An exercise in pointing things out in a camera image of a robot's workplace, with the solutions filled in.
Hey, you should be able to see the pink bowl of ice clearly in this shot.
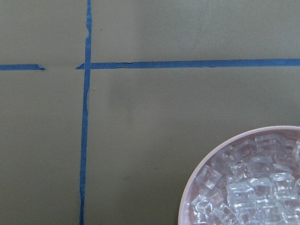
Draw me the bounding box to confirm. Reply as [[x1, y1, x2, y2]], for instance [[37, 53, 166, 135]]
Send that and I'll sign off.
[[178, 126, 300, 225]]

